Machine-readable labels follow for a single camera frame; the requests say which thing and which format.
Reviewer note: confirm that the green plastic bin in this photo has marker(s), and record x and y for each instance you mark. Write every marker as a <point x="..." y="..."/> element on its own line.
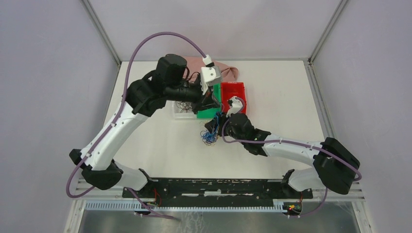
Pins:
<point x="210" y="113"/>

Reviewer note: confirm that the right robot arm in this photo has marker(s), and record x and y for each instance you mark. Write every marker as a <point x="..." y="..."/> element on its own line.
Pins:
<point x="331" y="164"/>

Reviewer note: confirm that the red plastic bin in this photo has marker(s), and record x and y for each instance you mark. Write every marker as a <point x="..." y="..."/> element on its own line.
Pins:
<point x="228" y="90"/>

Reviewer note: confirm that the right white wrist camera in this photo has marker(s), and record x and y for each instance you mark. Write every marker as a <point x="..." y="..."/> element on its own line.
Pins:
<point x="236" y="105"/>

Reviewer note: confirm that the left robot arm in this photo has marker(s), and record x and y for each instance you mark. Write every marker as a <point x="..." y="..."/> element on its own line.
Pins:
<point x="139" y="102"/>

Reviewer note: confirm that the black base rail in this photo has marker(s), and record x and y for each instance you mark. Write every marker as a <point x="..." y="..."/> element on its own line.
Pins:
<point x="185" y="192"/>

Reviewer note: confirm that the pink cloth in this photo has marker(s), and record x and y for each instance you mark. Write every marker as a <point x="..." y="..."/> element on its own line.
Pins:
<point x="229" y="73"/>

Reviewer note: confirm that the clear plastic bin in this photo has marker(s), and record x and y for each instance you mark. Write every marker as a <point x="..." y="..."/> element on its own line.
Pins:
<point x="182" y="111"/>

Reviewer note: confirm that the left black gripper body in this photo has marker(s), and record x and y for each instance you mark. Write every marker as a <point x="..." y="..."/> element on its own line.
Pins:
<point x="186" y="91"/>

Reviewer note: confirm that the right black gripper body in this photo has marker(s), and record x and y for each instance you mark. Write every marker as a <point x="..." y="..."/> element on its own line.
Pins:
<point x="230" y="132"/>

